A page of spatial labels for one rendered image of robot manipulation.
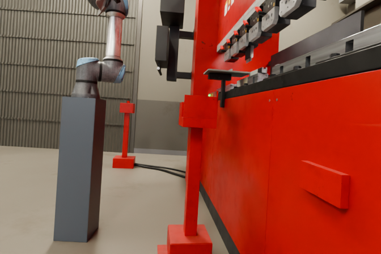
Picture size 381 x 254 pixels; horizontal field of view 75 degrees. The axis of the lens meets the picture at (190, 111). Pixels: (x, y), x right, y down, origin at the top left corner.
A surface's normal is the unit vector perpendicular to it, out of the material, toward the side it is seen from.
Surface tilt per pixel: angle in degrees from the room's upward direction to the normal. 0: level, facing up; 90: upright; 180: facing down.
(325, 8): 90
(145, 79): 90
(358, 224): 90
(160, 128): 90
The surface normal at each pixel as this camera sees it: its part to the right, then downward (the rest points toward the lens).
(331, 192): -0.99, -0.06
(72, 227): 0.01, 0.00
